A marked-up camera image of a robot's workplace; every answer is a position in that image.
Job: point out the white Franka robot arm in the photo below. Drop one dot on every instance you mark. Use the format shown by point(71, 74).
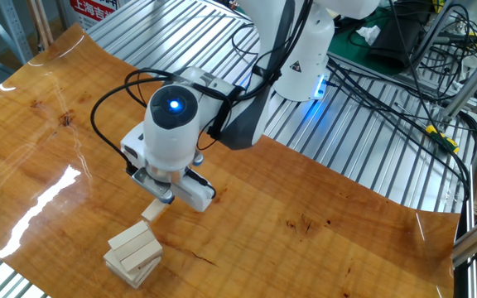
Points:
point(168, 140)

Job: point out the grey slotted angle shelf frame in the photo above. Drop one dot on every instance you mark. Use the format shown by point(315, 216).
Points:
point(15, 33)

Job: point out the aluminium profile bar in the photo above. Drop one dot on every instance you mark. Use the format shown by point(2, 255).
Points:
point(476, 240)
point(474, 83)
point(435, 31)

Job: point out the red sign white characters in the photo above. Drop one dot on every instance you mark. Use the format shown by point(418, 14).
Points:
point(93, 10)

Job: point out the black pouch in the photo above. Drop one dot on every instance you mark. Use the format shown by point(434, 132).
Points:
point(396, 41)

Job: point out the glossy wood-grain mat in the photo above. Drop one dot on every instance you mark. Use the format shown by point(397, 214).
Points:
point(263, 215)

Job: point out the crumpled white tissue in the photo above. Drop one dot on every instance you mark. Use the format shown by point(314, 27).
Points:
point(369, 34)

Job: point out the green table mat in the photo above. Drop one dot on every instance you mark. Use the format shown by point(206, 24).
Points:
point(346, 49)

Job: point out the yellow black screwdriver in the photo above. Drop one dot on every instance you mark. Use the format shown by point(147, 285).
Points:
point(443, 139)

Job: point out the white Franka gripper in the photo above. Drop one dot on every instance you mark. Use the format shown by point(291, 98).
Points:
point(195, 194)

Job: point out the wooden slat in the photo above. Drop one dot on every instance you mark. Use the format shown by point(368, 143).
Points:
point(36, 22)
point(45, 20)

